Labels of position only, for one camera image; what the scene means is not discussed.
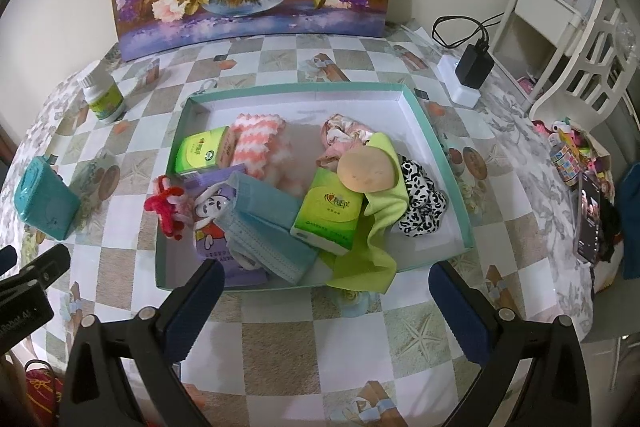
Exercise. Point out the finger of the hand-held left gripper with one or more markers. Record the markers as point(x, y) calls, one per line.
point(6, 261)
point(47, 264)

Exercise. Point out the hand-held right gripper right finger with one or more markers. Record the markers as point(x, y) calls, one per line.
point(457, 309)

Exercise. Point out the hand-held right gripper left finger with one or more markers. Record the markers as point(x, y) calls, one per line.
point(197, 302)

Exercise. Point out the purple cartoon snack packet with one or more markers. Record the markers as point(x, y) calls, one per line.
point(210, 242)

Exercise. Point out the red knitted toy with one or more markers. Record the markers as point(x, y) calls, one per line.
point(167, 207)

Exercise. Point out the blue face mask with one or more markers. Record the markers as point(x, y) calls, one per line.
point(270, 227)

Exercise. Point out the yellow-green cloth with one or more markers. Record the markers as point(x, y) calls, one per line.
point(370, 247)

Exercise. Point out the leopard print scrunchie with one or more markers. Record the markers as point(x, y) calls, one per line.
point(422, 207)

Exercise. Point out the green tissue pack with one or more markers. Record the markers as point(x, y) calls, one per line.
point(200, 152)
point(325, 212)

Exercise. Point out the beige powder puff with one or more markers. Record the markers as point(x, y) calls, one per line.
point(367, 172)

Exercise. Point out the pink striped fuzzy sock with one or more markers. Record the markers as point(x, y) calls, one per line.
point(260, 142)

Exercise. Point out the pink floral scrunchie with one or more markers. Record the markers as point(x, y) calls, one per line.
point(335, 137)

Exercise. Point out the teal-edged white box lid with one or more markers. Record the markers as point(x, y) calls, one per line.
point(310, 112)

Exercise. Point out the teal plastic box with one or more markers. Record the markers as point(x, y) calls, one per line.
point(45, 202)

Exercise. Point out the red bag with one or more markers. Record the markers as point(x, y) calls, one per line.
point(42, 389)

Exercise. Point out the grey floral tablecloth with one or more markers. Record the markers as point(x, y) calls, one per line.
point(530, 207)

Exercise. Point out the black phone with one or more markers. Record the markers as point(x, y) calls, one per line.
point(587, 217)

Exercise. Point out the white pill bottle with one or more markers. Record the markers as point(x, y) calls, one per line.
point(105, 102)

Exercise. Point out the pile of colourful small toys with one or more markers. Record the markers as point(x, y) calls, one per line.
point(562, 152)

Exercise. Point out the blue cloth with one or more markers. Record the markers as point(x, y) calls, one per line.
point(630, 227)

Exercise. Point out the white power strip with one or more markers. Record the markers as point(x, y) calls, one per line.
point(452, 72)

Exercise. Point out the black charger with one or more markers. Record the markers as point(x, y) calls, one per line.
point(475, 64)

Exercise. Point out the white chair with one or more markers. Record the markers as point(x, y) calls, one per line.
point(585, 72)

